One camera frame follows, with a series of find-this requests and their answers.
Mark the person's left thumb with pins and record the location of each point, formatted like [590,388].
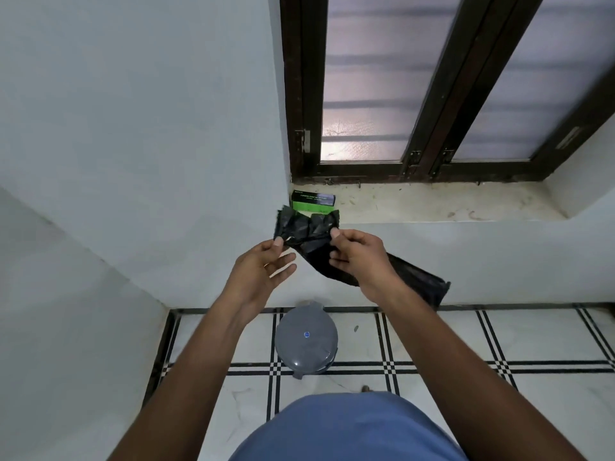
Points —
[273,245]

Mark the blue shirt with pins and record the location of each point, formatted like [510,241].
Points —
[348,429]

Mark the person's right thumb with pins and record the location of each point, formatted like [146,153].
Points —
[343,236]

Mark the black plastic garbage bag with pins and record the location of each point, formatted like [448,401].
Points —
[307,228]

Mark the person's right forearm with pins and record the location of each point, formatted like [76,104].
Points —
[461,374]

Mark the dark wooden window frame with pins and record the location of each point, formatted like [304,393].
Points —
[447,91]

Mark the grey pedal trash bin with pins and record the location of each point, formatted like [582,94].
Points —
[306,343]

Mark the person's left hand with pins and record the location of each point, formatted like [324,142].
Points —
[250,278]

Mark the person's right hand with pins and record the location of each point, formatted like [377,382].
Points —
[367,264]

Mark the green and black cardboard box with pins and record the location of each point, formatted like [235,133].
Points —
[312,203]

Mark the stone window sill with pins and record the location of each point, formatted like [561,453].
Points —
[432,204]

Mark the person's left forearm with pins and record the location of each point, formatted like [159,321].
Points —
[192,374]

